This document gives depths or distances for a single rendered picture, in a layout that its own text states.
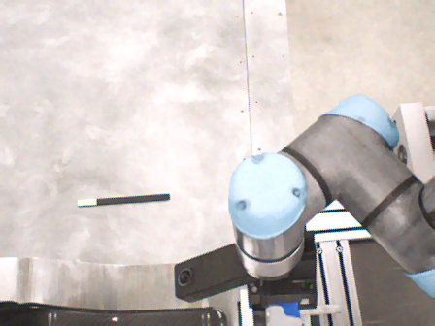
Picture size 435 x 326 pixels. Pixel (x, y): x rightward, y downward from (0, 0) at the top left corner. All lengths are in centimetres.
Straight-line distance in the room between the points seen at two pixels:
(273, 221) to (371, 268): 116
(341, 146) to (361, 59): 154
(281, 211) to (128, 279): 44
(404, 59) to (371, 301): 76
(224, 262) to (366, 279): 99
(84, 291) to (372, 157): 49
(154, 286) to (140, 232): 13
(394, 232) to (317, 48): 156
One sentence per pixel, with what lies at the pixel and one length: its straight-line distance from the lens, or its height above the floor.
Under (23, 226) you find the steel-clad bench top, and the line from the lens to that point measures 136.
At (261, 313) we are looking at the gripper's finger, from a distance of 107.
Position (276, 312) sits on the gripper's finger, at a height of 102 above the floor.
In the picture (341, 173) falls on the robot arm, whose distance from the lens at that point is 90.
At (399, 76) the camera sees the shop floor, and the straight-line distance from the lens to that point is 243.
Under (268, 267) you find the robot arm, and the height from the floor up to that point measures 118.
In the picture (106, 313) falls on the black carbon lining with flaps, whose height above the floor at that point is 89.
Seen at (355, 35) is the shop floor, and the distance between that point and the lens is 246.
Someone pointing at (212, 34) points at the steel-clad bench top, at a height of 80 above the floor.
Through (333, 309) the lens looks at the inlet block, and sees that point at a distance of 119.
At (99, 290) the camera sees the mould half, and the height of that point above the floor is 89.
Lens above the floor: 209
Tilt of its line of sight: 69 degrees down
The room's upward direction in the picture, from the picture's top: 11 degrees clockwise
